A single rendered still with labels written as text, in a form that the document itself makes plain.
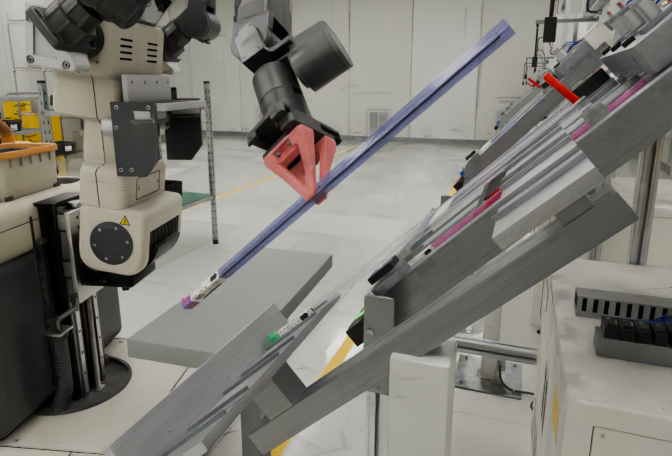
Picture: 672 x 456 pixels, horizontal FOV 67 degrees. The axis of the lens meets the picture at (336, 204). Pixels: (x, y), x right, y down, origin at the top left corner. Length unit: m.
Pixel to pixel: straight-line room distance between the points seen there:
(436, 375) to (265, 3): 0.50
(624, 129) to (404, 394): 0.45
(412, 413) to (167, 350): 0.60
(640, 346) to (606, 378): 0.10
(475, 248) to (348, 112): 9.37
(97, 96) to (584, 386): 1.11
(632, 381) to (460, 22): 8.96
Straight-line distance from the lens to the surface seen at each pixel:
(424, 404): 0.55
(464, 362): 2.17
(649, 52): 0.81
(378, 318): 0.82
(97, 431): 1.44
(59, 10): 1.10
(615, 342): 1.02
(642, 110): 0.77
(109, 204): 1.26
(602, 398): 0.91
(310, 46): 0.64
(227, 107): 11.27
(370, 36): 10.01
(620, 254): 2.34
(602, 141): 0.77
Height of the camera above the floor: 1.08
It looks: 13 degrees down
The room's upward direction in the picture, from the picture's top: straight up
